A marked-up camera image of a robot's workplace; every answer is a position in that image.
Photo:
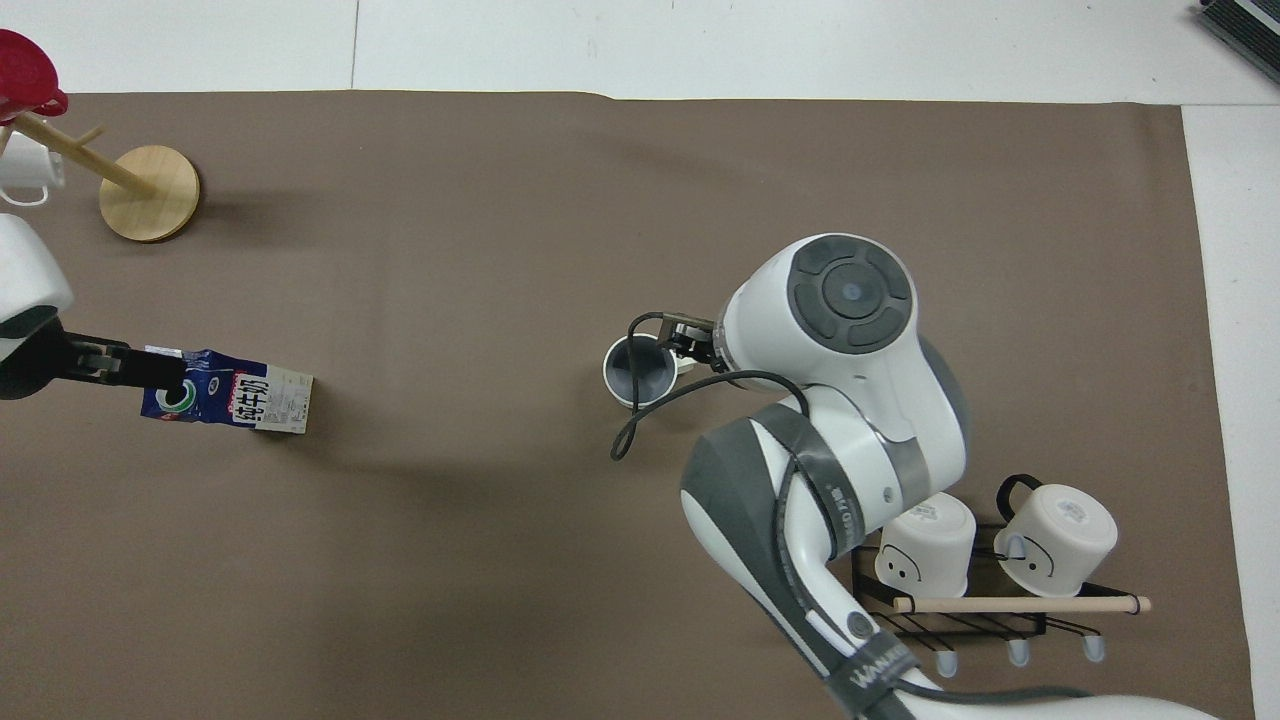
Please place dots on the black stand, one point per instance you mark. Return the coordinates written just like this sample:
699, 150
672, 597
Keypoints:
1245, 30

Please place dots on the wooden mug tree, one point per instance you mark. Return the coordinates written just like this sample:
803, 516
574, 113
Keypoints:
150, 195

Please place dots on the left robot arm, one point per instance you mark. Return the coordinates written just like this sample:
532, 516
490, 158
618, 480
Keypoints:
25, 270

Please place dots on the red cup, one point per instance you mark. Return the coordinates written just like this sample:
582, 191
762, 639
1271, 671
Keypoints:
28, 70

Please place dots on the white mug with face print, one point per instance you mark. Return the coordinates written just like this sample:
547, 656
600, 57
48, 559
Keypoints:
928, 540

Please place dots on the plain white mug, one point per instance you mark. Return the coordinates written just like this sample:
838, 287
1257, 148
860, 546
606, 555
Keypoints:
28, 165

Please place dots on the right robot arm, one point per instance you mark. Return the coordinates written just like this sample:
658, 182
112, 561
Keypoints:
850, 410

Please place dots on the blue milk carton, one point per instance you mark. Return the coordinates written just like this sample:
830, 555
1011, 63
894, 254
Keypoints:
230, 400

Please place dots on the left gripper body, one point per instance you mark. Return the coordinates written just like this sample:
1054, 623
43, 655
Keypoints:
35, 365

